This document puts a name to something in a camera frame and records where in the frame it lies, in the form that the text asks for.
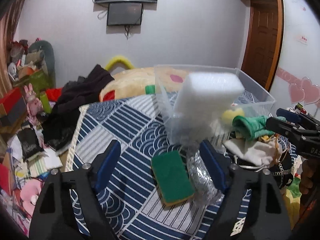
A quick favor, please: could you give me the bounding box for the clear plastic storage bin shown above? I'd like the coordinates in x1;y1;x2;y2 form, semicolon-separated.
154;64;275;146

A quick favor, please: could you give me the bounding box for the brown wooden door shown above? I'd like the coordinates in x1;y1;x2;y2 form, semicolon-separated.
241;1;283;90

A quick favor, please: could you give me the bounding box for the pink bunny toy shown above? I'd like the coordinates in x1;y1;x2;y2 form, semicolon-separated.
23;83;43;120

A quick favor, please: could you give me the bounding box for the green cardboard box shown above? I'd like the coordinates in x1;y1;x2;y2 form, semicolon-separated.
12;70;54;96

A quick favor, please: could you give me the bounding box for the blue white patterned tablecloth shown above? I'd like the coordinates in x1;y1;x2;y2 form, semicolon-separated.
66;95;220;239

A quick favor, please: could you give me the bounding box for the green cloth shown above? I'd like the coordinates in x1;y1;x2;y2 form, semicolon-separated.
232;115;275;140

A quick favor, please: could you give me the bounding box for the white foam sponge block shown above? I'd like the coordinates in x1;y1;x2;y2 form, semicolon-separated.
173;72;245;132

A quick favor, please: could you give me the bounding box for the black packet on floor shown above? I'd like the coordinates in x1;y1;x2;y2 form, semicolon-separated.
17;128;43;161

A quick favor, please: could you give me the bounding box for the green yellow scouring sponge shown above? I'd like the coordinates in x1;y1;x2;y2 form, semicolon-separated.
151;151;194;206

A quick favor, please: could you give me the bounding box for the floral scrunchie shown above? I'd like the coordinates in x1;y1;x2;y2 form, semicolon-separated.
258;134;279;143

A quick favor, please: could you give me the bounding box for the red box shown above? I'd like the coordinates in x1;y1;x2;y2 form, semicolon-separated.
0;87;22;116

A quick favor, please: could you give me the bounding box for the steel wool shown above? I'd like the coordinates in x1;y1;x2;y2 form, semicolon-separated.
186;144;224;207

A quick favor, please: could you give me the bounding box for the person's right hand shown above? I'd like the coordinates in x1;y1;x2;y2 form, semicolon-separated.
299;159;319;194

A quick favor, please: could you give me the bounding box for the white wardrobe with hearts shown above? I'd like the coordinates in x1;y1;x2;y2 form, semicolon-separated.
270;0;319;119

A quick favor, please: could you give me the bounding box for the grey green chair back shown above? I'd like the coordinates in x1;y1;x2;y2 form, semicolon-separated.
29;40;55;83

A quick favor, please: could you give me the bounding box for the small wall monitor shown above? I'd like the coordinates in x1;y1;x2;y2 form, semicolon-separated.
107;2;143;27

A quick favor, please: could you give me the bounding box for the pink plush toy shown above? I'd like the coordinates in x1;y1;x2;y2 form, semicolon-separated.
20;179;43;217

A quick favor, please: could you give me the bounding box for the green sponge in bin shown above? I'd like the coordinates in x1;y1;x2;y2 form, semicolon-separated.
145;85;156;94

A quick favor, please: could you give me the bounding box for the yellow round sponge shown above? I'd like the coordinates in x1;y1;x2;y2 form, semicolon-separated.
221;108;245;126

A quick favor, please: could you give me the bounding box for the black clothing pile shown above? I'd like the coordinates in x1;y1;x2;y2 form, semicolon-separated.
42;64;114;145

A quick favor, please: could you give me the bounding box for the green bottle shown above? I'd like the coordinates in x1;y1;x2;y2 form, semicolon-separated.
40;92;52;114

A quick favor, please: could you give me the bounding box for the white drawstring pouch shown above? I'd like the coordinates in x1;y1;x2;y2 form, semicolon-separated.
223;139;283;166

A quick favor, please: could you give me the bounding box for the yellow foam hoop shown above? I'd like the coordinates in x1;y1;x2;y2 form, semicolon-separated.
104;55;135;72

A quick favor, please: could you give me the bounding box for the beige plush pillow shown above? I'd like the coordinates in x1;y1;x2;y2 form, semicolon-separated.
99;67;188;102

